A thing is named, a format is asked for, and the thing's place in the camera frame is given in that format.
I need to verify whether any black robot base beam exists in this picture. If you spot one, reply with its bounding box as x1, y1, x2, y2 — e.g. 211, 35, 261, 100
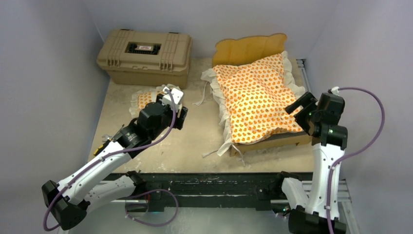
106, 172, 315, 212

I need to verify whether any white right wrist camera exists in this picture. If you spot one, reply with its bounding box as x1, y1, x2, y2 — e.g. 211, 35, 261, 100
328, 86, 340, 96

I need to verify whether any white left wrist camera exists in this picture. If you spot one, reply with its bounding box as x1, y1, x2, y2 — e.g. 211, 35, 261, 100
161, 87, 184, 112

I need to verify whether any wooden pet bed frame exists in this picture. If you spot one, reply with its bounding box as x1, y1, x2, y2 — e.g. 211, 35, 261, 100
212, 33, 310, 156

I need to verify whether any tan plastic tool case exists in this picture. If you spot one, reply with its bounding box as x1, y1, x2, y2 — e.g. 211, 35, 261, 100
96, 29, 193, 89

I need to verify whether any silver open-end wrench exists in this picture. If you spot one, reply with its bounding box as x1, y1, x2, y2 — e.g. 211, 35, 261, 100
102, 135, 113, 142

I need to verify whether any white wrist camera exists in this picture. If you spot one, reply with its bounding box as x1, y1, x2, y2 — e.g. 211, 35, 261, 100
328, 86, 340, 96
161, 87, 184, 112

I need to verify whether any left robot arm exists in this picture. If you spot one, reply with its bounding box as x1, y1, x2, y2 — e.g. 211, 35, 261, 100
41, 88, 188, 232

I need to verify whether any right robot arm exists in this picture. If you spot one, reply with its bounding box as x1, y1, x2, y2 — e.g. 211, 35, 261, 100
273, 92, 348, 234

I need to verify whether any yellow black screwdriver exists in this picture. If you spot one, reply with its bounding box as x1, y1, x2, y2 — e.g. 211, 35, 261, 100
93, 124, 125, 157

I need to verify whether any small orange patterned pillow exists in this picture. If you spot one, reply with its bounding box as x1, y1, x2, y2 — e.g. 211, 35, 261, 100
129, 85, 165, 117

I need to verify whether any orange patterned white blanket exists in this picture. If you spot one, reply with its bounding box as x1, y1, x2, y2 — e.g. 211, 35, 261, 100
200, 51, 306, 156

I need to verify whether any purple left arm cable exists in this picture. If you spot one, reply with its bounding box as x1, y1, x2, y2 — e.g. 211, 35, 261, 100
42, 90, 179, 232

